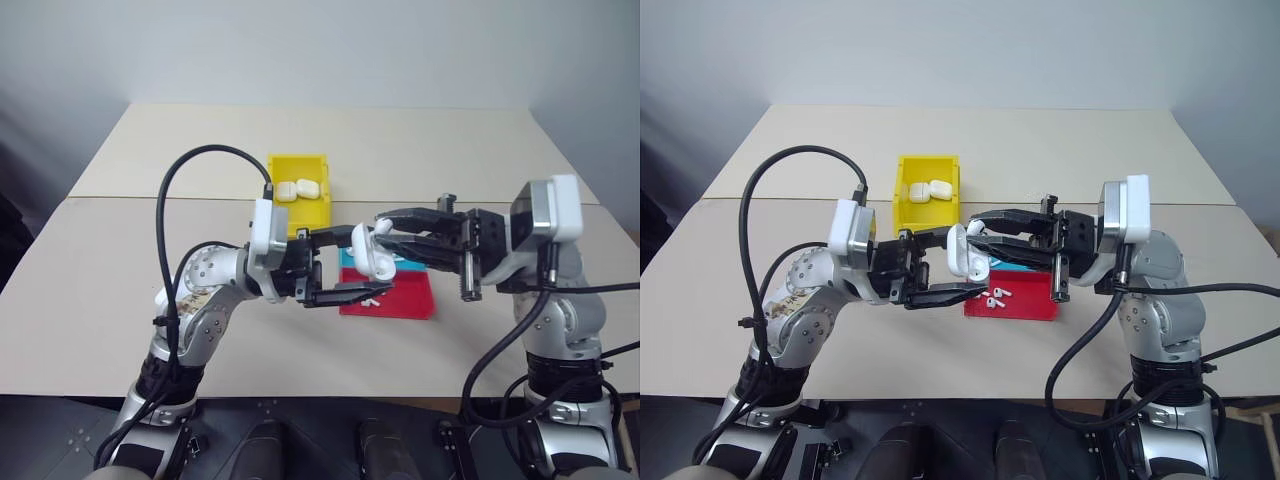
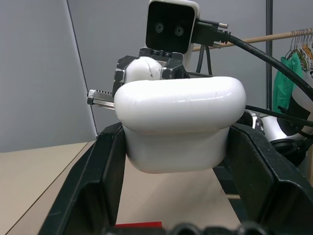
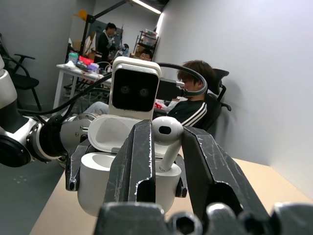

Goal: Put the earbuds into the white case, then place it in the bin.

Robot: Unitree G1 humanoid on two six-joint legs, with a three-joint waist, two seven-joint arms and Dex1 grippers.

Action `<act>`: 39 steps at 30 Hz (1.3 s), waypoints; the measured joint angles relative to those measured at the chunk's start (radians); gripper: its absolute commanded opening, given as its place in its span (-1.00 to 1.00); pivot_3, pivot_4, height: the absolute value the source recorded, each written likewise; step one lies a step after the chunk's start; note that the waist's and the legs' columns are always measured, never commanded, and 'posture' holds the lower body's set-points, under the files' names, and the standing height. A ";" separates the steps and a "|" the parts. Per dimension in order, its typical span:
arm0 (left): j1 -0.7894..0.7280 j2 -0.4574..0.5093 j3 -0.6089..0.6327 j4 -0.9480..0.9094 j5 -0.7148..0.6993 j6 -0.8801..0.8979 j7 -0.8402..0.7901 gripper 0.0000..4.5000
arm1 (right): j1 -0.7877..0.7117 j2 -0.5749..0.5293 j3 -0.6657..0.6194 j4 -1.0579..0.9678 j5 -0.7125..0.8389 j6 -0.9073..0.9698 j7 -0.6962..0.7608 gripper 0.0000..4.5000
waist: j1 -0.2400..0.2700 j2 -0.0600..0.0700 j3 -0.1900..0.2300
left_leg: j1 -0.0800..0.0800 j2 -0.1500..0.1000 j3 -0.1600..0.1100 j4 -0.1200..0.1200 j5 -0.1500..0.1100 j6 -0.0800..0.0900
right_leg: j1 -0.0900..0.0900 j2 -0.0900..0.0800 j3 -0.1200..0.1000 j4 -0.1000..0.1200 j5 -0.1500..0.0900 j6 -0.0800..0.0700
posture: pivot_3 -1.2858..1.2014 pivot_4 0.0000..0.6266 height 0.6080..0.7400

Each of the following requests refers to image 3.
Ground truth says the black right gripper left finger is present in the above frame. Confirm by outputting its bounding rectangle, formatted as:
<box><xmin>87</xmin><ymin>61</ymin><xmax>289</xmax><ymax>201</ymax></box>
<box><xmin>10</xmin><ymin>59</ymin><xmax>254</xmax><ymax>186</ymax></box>
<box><xmin>104</xmin><ymin>119</ymin><xmax>157</xmax><ymax>204</ymax></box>

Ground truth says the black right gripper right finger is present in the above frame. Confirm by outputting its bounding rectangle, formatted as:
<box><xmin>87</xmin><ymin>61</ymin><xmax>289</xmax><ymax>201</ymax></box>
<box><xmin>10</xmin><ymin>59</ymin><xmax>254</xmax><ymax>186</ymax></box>
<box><xmin>180</xmin><ymin>125</ymin><xmax>270</xmax><ymax>219</ymax></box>

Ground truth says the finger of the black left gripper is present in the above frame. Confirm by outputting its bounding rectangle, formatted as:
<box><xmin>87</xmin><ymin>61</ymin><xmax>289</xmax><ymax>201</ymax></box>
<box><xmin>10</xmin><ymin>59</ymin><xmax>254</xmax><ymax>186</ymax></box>
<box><xmin>65</xmin><ymin>140</ymin><xmax>95</xmax><ymax>192</ymax></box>
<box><xmin>174</xmin><ymin>154</ymin><xmax>189</xmax><ymax>198</ymax></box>

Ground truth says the white earbud charging case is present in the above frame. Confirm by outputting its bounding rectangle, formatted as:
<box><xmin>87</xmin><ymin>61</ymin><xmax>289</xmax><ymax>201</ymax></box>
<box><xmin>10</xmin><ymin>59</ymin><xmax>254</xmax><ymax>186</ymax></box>
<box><xmin>77</xmin><ymin>114</ymin><xmax>182</xmax><ymax>216</ymax></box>

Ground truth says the white earbud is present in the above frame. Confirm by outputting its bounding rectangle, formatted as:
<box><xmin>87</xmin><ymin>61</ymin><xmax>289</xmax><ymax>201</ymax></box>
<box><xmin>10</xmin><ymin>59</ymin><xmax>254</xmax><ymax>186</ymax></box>
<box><xmin>151</xmin><ymin>116</ymin><xmax>184</xmax><ymax>172</ymax></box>

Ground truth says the black mesh office chair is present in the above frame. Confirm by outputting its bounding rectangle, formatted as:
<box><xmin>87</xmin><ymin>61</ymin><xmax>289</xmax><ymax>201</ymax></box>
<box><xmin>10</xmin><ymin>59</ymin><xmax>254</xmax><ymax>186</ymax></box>
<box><xmin>204</xmin><ymin>68</ymin><xmax>232</xmax><ymax>138</ymax></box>

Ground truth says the white cluttered work table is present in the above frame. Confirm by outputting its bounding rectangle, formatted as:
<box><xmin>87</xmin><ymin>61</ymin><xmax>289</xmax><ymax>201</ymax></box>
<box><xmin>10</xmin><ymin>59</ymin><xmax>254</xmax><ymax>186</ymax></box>
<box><xmin>52</xmin><ymin>63</ymin><xmax>113</xmax><ymax>114</ymax></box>

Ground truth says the black folding chair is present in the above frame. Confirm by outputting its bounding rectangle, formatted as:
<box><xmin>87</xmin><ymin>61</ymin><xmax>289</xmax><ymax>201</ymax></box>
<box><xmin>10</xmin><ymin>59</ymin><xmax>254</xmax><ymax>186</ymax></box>
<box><xmin>0</xmin><ymin>33</ymin><xmax>43</xmax><ymax>111</ymax></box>

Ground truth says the seated person with glasses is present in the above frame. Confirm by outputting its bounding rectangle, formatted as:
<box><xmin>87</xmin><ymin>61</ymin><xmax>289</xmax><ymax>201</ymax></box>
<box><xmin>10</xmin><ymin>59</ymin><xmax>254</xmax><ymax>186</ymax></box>
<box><xmin>140</xmin><ymin>48</ymin><xmax>154</xmax><ymax>62</ymax></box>

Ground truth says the red box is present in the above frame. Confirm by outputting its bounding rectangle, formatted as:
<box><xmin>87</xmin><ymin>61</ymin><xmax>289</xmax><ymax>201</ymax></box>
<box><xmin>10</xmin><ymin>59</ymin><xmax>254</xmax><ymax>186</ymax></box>
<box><xmin>77</xmin><ymin>55</ymin><xmax>95</xmax><ymax>66</ymax></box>

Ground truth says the teal plastic container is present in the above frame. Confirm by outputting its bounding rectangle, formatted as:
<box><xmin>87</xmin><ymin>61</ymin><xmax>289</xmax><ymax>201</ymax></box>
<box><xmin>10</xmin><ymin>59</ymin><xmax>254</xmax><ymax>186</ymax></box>
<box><xmin>68</xmin><ymin>51</ymin><xmax>80</xmax><ymax>65</ymax></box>

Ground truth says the black storage shelf rack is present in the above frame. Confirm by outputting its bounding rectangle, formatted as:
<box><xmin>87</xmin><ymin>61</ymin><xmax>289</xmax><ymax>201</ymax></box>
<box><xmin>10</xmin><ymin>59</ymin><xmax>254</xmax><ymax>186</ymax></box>
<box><xmin>133</xmin><ymin>28</ymin><xmax>160</xmax><ymax>60</ymax></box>

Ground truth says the standing person in dark top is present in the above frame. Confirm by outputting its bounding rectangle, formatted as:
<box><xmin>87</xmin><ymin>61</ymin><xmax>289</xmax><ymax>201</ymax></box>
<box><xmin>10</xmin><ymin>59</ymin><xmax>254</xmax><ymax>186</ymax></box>
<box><xmin>96</xmin><ymin>22</ymin><xmax>118</xmax><ymax>62</ymax></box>

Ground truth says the ceiling strip light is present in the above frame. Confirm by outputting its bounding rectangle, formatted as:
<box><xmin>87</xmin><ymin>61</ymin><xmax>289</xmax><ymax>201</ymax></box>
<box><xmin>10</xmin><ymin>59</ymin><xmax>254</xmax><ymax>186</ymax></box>
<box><xmin>130</xmin><ymin>0</ymin><xmax>162</xmax><ymax>15</ymax></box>

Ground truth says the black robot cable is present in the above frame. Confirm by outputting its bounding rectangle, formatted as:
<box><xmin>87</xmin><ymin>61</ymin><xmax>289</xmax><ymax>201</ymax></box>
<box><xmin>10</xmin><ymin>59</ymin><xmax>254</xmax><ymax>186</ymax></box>
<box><xmin>19</xmin><ymin>62</ymin><xmax>208</xmax><ymax>117</ymax></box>

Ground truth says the black metal gantry frame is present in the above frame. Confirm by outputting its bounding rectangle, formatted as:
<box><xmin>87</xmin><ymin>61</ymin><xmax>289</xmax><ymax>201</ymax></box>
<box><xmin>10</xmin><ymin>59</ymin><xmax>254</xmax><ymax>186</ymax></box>
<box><xmin>80</xmin><ymin>0</ymin><xmax>131</xmax><ymax>55</ymax></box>

